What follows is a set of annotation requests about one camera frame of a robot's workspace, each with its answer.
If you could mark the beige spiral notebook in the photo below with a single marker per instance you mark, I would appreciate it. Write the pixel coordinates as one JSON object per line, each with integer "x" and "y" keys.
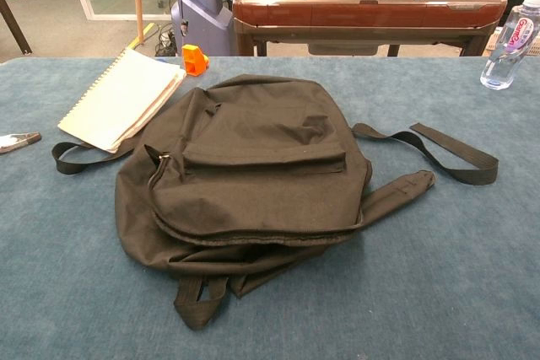
{"x": 122, "y": 94}

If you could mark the black fabric backpack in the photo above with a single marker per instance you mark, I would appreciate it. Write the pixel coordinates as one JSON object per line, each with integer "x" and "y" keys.
{"x": 261, "y": 145}

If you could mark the blue felt table cover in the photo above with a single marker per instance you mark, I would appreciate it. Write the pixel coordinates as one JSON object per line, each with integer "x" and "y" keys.
{"x": 422, "y": 271}

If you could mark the brown mahjong table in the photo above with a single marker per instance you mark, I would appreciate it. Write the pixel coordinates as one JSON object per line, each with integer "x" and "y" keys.
{"x": 363, "y": 14}

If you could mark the black hanging pendant switch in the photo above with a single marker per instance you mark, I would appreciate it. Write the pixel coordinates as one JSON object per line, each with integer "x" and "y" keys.
{"x": 184, "y": 28}

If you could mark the blue grey machine pedestal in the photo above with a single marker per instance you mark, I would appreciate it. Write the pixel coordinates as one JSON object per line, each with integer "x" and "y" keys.
{"x": 202, "y": 18}

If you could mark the black slanted furniture leg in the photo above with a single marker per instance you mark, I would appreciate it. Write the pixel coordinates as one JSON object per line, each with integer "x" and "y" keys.
{"x": 14, "y": 25}

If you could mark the white power strip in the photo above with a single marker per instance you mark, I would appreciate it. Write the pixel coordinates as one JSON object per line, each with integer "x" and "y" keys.
{"x": 165, "y": 41}

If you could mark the clear plastic water bottle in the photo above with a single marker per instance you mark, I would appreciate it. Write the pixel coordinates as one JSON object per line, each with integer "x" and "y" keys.
{"x": 506, "y": 52}

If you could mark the orange plastic block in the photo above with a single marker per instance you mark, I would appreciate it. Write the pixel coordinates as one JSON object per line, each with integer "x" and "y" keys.
{"x": 192, "y": 58}

